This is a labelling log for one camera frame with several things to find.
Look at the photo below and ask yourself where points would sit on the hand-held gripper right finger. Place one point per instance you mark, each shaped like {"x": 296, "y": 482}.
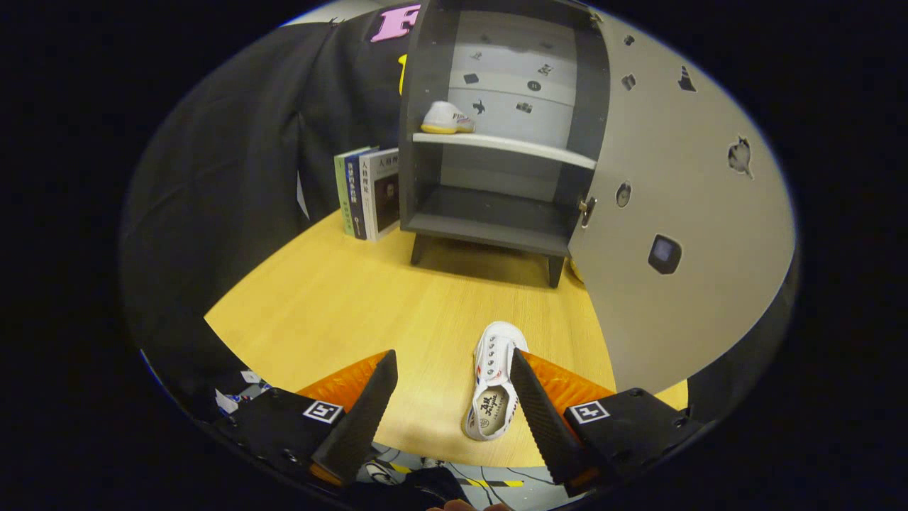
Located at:
{"x": 543, "y": 426}

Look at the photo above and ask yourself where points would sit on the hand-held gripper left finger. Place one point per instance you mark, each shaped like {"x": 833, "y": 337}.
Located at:
{"x": 362, "y": 419}

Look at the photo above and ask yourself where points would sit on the white canvas shoe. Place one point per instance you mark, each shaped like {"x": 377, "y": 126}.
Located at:
{"x": 496, "y": 348}
{"x": 443, "y": 117}

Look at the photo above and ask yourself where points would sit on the beige shoe cabinet door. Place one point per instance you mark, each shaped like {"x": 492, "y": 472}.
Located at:
{"x": 674, "y": 319}

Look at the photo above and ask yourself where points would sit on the dark grey shoe cabinet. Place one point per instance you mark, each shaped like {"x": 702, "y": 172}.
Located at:
{"x": 489, "y": 213}

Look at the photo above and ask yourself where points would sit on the metal door hinge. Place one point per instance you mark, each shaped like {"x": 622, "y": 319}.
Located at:
{"x": 587, "y": 210}

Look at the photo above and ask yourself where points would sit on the white paper scrap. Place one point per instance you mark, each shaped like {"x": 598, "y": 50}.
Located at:
{"x": 251, "y": 377}
{"x": 225, "y": 402}

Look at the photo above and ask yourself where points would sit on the yellow round object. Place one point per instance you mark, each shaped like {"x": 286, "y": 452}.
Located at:
{"x": 577, "y": 271}

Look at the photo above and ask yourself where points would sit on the blue spine book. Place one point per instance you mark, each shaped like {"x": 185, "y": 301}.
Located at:
{"x": 354, "y": 199}

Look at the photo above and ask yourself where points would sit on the white cover book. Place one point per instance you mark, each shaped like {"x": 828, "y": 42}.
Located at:
{"x": 379, "y": 199}

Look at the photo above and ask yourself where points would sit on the green spine book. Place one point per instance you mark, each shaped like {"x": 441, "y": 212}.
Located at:
{"x": 342, "y": 191}

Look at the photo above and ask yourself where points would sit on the white paper sheet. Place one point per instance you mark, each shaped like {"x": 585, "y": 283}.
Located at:
{"x": 301, "y": 199}

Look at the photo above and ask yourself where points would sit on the black backdrop cloth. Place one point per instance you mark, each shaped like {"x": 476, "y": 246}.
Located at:
{"x": 213, "y": 177}

